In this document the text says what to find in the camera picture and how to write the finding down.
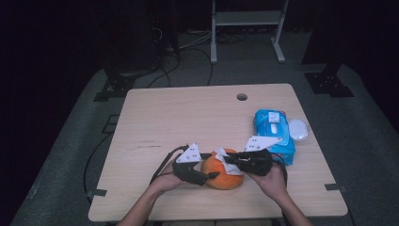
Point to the person's left hand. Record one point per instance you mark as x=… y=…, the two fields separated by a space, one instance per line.
x=166 y=182

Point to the person's right hand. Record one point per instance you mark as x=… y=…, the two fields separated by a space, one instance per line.
x=274 y=183

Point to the black stand with flat base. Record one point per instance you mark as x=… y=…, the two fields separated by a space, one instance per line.
x=117 y=84
x=329 y=83

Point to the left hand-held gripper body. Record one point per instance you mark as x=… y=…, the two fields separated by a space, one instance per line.
x=188 y=169

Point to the white round pack lid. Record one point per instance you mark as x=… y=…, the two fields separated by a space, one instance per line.
x=298 y=129

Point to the white wet wipe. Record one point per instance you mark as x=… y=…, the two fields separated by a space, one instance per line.
x=230 y=169

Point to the orange plush toy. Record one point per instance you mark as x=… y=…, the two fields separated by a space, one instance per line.
x=224 y=182

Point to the black tape strip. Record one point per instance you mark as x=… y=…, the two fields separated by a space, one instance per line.
x=335 y=187
x=97 y=193

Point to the blue wet wipes pack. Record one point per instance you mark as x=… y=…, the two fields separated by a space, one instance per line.
x=276 y=125

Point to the white metal stand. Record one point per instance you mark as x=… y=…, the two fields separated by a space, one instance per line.
x=247 y=18

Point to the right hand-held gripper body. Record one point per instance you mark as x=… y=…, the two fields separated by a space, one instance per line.
x=257 y=161

